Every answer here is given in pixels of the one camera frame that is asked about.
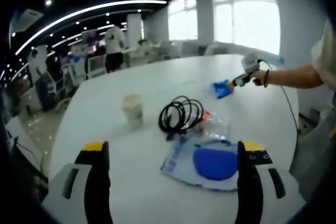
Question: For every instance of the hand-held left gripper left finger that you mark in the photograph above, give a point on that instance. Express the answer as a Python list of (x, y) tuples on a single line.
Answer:
[(97, 182)]

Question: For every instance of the beige paper cup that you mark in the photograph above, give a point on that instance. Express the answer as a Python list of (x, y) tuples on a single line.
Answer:
[(133, 111)]

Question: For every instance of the ceiling air conditioner vent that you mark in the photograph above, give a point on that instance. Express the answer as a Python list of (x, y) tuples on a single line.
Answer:
[(29, 16)]

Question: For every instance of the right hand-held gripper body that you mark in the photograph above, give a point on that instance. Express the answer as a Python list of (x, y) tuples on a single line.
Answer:
[(249, 62)]

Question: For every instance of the grey office chair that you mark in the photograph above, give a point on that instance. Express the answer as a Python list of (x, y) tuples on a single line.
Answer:
[(53, 85)]

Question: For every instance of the small blue bottle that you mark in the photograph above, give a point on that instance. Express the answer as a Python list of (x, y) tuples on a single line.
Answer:
[(280, 59)]

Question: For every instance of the clear water bottle red label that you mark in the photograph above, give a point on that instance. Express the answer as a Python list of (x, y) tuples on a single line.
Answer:
[(218, 124)]

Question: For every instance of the blue mouse pad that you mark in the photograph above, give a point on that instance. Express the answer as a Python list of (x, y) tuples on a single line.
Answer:
[(215, 163)]

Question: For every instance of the black wristband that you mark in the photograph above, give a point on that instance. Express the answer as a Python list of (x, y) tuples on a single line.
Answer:
[(266, 78)]

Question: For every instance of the white table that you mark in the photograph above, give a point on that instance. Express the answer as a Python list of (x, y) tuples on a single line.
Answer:
[(118, 161)]

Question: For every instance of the white board black frame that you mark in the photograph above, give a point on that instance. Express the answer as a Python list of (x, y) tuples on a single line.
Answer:
[(21, 140)]

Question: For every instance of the person's right hand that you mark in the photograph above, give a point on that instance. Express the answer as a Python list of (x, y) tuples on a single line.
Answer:
[(260, 76)]

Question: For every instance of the blue snack packet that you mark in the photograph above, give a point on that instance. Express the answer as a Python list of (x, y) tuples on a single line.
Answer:
[(221, 90)]

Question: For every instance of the person's grey trousers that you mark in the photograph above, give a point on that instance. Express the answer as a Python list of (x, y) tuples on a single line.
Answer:
[(315, 155)]

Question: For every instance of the person's light shirt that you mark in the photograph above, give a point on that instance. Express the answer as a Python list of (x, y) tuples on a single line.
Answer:
[(326, 58)]

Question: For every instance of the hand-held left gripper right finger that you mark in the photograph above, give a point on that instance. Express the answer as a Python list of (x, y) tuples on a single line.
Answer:
[(248, 184)]

